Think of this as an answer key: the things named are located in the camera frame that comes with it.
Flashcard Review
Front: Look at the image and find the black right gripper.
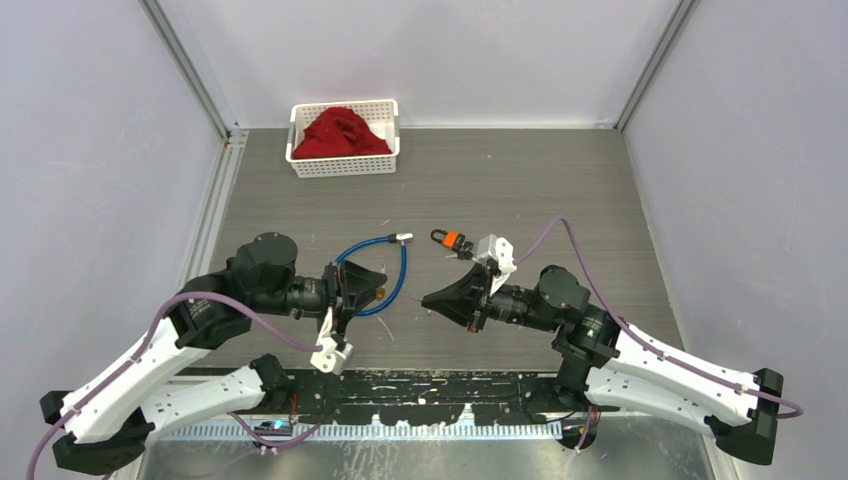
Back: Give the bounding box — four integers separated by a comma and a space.
422, 261, 560, 332

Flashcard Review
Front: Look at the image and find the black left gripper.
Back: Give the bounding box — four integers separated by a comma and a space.
251, 261, 387, 341

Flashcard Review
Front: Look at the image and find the black headed key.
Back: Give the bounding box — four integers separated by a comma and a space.
447, 241, 475, 261

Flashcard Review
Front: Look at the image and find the orange black padlock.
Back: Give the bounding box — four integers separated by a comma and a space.
430, 229, 466, 252

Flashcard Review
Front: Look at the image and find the blue cable lock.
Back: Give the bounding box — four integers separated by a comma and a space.
334, 231, 415, 318

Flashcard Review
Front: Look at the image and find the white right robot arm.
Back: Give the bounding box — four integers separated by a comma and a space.
421, 264, 783, 466

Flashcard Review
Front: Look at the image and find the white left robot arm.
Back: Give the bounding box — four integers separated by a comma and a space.
39, 232, 387, 476

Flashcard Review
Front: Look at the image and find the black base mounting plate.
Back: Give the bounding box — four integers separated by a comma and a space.
185, 368, 621, 429

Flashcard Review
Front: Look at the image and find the red cloth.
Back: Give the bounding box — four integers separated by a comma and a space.
291, 107, 392, 160

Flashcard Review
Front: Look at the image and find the white perforated plastic basket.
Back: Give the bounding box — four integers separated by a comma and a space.
284, 99, 400, 179

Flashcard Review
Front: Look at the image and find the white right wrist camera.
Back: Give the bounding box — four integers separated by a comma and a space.
475, 234, 517, 295

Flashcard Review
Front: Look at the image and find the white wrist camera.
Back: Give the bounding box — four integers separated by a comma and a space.
475, 234, 517, 295
310, 308, 353, 376

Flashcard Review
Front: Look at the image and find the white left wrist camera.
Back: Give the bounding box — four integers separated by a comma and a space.
310, 308, 353, 376

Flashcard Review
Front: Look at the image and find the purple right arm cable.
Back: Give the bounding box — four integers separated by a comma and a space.
513, 216, 805, 452

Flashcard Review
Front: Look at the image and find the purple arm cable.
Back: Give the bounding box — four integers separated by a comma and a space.
26, 292, 333, 480
513, 216, 805, 452

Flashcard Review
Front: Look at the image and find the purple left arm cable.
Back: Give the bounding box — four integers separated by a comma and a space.
26, 292, 333, 480

